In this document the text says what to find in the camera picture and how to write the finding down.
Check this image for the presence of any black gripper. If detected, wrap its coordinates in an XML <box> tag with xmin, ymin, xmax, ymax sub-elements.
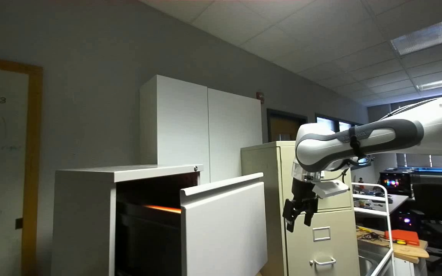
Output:
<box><xmin>283</xmin><ymin>179</ymin><xmax>318</xmax><ymax>232</ymax></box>

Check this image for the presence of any white metal cart frame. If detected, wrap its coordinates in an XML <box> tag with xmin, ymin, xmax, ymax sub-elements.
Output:
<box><xmin>354</xmin><ymin>182</ymin><xmax>393</xmax><ymax>276</ymax></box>

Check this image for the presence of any white lateral file cabinet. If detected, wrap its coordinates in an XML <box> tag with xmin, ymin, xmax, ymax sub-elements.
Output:
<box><xmin>51</xmin><ymin>164</ymin><xmax>200</xmax><ymax>276</ymax></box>

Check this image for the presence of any white top drawer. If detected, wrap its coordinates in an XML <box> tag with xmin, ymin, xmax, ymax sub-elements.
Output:
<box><xmin>117</xmin><ymin>172</ymin><xmax>269</xmax><ymax>276</ymax></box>

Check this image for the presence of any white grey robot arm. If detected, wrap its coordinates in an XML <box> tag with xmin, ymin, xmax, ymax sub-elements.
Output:
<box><xmin>283</xmin><ymin>97</ymin><xmax>442</xmax><ymax>232</ymax></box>

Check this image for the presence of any tall white storage cabinet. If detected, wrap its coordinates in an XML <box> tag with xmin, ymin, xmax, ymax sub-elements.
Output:
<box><xmin>139</xmin><ymin>75</ymin><xmax>263</xmax><ymax>182</ymax></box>

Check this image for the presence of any beige vertical filing cabinet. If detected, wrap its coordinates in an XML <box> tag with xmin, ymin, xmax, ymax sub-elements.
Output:
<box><xmin>242</xmin><ymin>141</ymin><xmax>361</xmax><ymax>276</ymax></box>

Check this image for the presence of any ceiling light panel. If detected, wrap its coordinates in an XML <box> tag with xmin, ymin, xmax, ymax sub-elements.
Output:
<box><xmin>392</xmin><ymin>21</ymin><xmax>442</xmax><ymax>55</ymax></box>

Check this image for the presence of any orange tool on table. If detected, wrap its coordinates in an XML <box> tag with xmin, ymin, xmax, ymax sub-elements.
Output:
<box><xmin>392</xmin><ymin>228</ymin><xmax>420</xmax><ymax>245</ymax></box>

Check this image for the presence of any wood framed whiteboard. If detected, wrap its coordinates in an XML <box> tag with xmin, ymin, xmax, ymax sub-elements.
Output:
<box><xmin>0</xmin><ymin>60</ymin><xmax>44</xmax><ymax>276</ymax></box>

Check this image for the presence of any wooden work table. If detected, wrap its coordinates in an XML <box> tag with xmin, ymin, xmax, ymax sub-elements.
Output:
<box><xmin>357</xmin><ymin>225</ymin><xmax>430</xmax><ymax>264</ymax></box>

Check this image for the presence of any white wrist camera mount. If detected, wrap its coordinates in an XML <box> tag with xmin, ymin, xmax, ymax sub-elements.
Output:
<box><xmin>292</xmin><ymin>163</ymin><xmax>349</xmax><ymax>199</ymax></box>

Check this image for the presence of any dark wooden door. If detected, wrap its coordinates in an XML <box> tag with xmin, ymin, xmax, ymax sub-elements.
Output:
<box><xmin>268</xmin><ymin>109</ymin><xmax>308</xmax><ymax>141</ymax></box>

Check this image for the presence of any black office chair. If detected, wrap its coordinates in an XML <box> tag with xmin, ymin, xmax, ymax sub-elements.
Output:
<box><xmin>413</xmin><ymin>184</ymin><xmax>442</xmax><ymax>270</ymax></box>

